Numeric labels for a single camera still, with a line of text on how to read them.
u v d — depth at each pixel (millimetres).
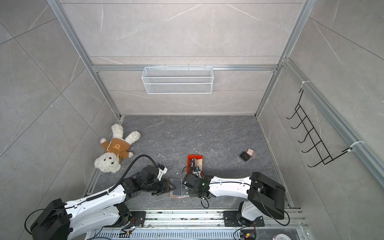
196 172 762
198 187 633
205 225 730
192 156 933
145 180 637
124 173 614
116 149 925
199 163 901
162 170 773
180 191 814
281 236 671
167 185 732
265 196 420
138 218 726
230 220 743
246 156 949
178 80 1003
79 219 449
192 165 903
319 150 645
